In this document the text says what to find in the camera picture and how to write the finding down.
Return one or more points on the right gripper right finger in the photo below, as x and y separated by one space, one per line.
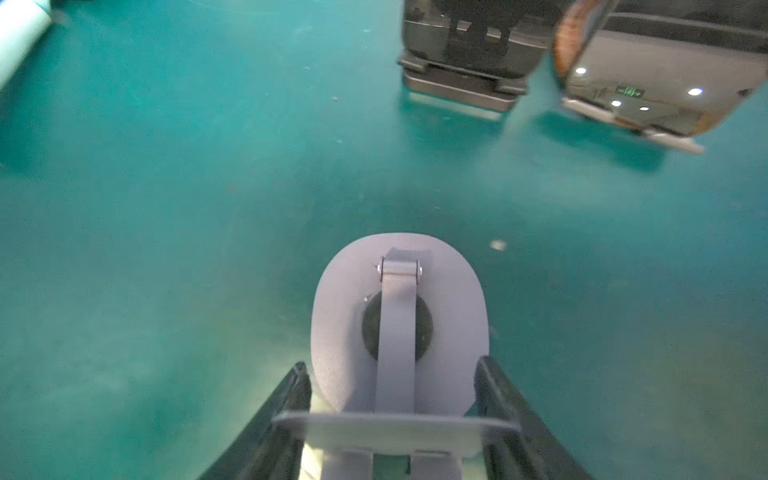
531 451

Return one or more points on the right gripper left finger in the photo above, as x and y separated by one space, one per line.
264 450

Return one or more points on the black phone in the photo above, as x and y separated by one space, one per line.
680 66
500 39

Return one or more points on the black stand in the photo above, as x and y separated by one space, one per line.
496 94

